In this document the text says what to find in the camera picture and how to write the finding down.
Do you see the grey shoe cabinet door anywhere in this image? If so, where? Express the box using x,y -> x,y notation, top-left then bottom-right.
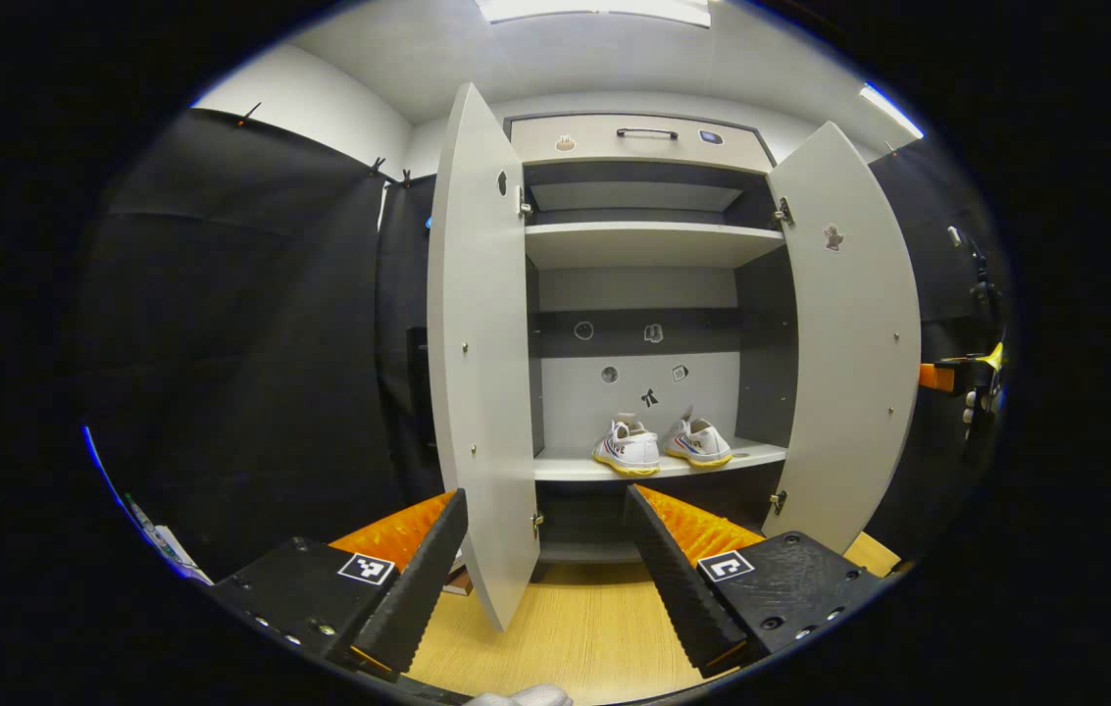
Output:
427,82 -> 543,633
766,121 -> 923,555

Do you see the white shoe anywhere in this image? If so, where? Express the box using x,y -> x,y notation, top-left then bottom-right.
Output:
663,408 -> 734,469
592,418 -> 662,479

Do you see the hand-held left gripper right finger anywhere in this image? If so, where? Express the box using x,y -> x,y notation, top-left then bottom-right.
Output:
624,484 -> 887,680

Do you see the grey cabinet drawer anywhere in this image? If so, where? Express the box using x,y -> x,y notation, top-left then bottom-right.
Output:
508,114 -> 778,175

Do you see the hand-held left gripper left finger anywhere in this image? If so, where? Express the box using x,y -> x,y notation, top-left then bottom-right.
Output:
207,487 -> 471,680

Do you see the grey shoe cabinet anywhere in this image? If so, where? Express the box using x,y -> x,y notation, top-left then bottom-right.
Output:
504,111 -> 801,565

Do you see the black backdrop cloth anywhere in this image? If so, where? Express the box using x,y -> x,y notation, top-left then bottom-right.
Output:
75,106 -> 1012,580

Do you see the white printed card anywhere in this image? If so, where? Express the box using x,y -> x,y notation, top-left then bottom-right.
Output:
122,493 -> 215,587

